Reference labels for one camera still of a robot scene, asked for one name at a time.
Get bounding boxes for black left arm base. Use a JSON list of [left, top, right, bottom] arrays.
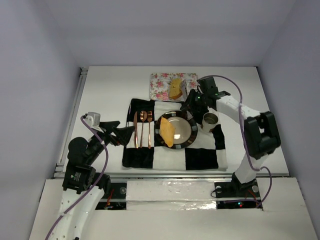
[[95, 180, 127, 211]]

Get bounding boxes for black white checkered cloth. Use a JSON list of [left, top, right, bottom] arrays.
[[122, 98, 228, 171]]

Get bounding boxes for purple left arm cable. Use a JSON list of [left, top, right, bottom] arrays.
[[44, 114, 110, 240]]

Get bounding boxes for silver metal tongs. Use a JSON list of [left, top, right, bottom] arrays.
[[179, 80, 189, 101]]

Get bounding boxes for brown crusted bread slice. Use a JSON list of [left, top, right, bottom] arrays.
[[169, 78, 182, 100]]

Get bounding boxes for copper knife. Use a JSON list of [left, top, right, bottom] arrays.
[[133, 111, 138, 149]]

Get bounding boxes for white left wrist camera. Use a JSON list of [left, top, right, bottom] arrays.
[[84, 112, 101, 128]]

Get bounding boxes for copper fork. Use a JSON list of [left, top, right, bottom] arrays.
[[147, 110, 152, 149]]

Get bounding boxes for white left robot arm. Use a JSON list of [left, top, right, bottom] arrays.
[[45, 114, 135, 240]]

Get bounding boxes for copper spoon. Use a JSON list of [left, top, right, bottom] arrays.
[[139, 110, 147, 148]]

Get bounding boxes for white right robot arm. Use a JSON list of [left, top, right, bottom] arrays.
[[180, 75, 281, 191]]

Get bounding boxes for floral rectangular tray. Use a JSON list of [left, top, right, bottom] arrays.
[[149, 72, 198, 102]]

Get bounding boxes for aluminium rail frame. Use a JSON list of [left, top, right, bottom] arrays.
[[51, 67, 266, 203]]

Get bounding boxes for white mug with metal interior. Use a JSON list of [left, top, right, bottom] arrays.
[[201, 112, 219, 133]]

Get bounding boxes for light yellow bread slice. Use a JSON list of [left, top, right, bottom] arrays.
[[159, 117, 175, 148]]

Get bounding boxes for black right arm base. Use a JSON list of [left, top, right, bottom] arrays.
[[212, 173, 261, 199]]

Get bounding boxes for round plate with patterned rim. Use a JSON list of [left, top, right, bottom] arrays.
[[154, 110, 198, 150]]

